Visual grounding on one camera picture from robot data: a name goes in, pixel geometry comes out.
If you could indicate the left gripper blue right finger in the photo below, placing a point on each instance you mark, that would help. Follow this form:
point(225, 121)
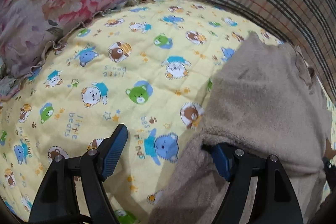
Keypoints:
point(259, 187)

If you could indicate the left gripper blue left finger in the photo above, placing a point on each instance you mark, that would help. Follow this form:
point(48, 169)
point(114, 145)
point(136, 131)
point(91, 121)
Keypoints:
point(56, 200)

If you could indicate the beige fleece garment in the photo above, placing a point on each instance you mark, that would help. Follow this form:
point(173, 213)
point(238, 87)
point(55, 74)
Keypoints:
point(265, 100)

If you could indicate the yellow bear print quilt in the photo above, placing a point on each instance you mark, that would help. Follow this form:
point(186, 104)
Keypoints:
point(150, 68)

